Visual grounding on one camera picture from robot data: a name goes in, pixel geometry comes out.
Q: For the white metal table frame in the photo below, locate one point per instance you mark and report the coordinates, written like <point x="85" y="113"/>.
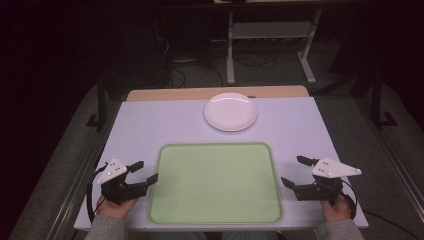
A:
<point x="270" y="31"/>

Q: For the aluminium rail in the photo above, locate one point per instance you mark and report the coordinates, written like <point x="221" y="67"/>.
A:
<point x="78" y="186"/>
<point x="395" y="166"/>

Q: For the person's left hand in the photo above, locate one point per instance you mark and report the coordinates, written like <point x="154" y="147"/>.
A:
<point x="115" y="210"/>

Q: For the person's right hand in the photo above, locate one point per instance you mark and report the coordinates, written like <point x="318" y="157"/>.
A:
<point x="338" y="211"/>

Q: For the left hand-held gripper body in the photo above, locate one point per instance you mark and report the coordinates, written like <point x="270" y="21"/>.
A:
<point x="116" y="191"/>

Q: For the black metal stand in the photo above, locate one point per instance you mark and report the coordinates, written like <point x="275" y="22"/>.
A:
<point x="101" y="106"/>
<point x="378" y="106"/>

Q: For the white round plate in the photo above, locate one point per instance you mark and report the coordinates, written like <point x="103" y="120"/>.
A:
<point x="230" y="111"/>

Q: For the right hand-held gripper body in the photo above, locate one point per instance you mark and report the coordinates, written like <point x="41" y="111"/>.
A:
<point x="328" y="168"/>

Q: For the light green tray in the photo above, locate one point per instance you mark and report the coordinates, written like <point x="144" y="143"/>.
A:
<point x="216" y="183"/>

